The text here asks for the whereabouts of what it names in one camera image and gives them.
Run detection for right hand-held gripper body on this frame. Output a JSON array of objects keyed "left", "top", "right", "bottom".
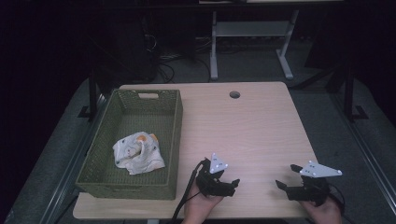
[{"left": 286, "top": 160, "right": 344, "bottom": 207}]

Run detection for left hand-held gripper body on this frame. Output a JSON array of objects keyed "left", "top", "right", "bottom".
[{"left": 195, "top": 152, "right": 235, "bottom": 198}]

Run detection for white printed cloth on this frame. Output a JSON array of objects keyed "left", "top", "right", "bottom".
[{"left": 112, "top": 131, "right": 166, "bottom": 175}]

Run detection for green woven basket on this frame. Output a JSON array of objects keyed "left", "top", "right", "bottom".
[{"left": 75, "top": 89, "right": 184, "bottom": 201}]

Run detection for person's left hand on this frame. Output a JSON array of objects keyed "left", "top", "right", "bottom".
[{"left": 183, "top": 181, "right": 224, "bottom": 224}]

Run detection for person's right hand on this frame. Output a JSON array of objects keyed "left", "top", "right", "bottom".
[{"left": 300, "top": 197, "right": 344, "bottom": 224}]

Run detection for black metal stand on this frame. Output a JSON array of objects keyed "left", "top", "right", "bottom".
[
  {"left": 78, "top": 68, "right": 98, "bottom": 120},
  {"left": 342, "top": 60, "right": 369, "bottom": 123}
]

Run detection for left hand-held gripper black cable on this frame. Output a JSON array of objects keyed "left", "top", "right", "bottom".
[{"left": 171, "top": 158, "right": 210, "bottom": 224}]

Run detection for hand-held gripper black cable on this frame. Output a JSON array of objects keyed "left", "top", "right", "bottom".
[
  {"left": 326, "top": 183, "right": 347, "bottom": 218},
  {"left": 171, "top": 158, "right": 210, "bottom": 224}
]

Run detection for right hand-held gripper black cable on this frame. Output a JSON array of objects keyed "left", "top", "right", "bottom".
[{"left": 326, "top": 183, "right": 347, "bottom": 218}]

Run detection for grey metal rail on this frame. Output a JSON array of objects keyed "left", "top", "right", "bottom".
[
  {"left": 38, "top": 92, "right": 110, "bottom": 224},
  {"left": 330, "top": 92, "right": 396, "bottom": 216}
]

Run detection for black floor cables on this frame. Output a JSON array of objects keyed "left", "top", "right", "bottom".
[{"left": 153, "top": 34, "right": 213, "bottom": 84}]

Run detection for white metal desk frame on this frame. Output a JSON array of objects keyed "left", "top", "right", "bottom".
[{"left": 199, "top": 0, "right": 344, "bottom": 81}]

